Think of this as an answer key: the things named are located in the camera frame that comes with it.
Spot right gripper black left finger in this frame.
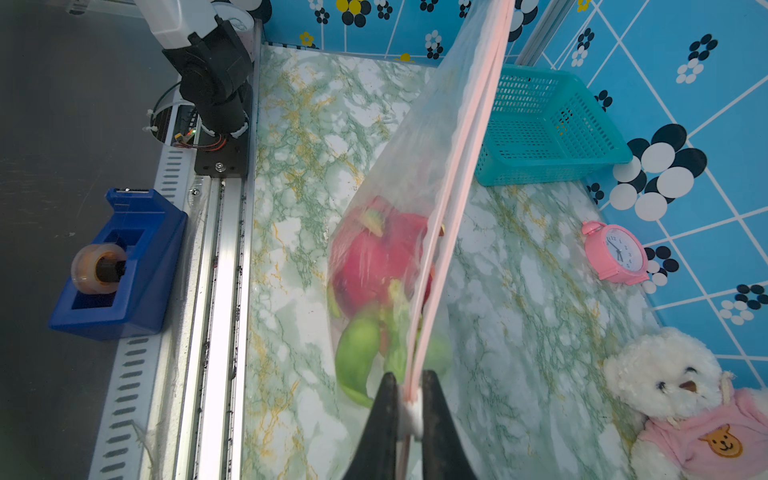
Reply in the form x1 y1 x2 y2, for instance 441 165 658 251
343 372 400 480

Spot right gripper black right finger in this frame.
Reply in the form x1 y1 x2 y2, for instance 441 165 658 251
421 370 477 480

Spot clear zip-top plastic bag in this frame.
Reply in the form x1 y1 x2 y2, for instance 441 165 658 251
329 1 515 437

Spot pink dragon fruit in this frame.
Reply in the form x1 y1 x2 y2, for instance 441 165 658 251
327 196 428 408

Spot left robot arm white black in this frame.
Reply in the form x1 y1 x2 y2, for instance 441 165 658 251
135 1 252 138

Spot white teddy bear pink shirt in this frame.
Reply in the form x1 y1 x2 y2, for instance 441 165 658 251
603 327 767 479

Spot pink alarm clock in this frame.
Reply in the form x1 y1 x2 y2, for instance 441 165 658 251
581 221 650 286

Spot blue tape dispenser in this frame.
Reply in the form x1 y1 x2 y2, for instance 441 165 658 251
49 188 188 341

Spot teal plastic basket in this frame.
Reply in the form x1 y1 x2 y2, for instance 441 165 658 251
475 65 632 187

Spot aluminium front rail frame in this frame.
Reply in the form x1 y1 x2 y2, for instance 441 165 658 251
86 89 265 480

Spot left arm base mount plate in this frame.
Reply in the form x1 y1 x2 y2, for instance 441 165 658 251
194 84 253 178

